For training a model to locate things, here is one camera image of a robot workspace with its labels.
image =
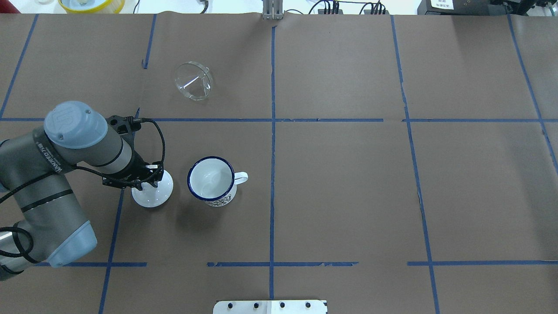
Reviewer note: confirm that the yellow tape roll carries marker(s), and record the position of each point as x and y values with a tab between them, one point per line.
92	6

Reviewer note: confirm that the white enamel mug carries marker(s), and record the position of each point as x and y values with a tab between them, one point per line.
213	180

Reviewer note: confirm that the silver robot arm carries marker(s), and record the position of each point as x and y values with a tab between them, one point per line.
55	228

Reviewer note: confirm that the black box device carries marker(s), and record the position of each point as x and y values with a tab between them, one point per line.
461	7

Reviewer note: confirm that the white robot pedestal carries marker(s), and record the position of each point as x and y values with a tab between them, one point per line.
271	307

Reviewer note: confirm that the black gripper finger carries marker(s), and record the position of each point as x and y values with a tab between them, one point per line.
138	187
154	182

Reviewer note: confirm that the aluminium frame post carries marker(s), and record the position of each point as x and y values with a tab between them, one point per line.
272	10

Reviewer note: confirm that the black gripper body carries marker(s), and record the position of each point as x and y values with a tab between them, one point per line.
137	166

